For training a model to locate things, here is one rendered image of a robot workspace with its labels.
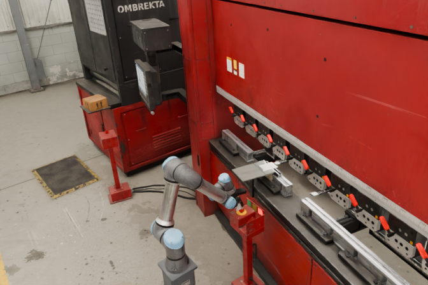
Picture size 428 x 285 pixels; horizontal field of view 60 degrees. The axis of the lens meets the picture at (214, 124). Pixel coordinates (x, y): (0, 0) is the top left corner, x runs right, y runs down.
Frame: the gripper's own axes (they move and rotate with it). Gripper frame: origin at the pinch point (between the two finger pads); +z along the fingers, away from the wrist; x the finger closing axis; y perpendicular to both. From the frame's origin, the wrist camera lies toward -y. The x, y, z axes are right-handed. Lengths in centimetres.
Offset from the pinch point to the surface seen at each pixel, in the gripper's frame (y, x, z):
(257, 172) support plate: -25.0, -6.3, -9.9
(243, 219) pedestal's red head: 4.9, 5.3, 4.6
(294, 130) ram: -45, 25, -50
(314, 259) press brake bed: -5, 61, 8
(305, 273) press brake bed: 1, 55, 23
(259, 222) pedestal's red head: -1.5, 14.6, 6.7
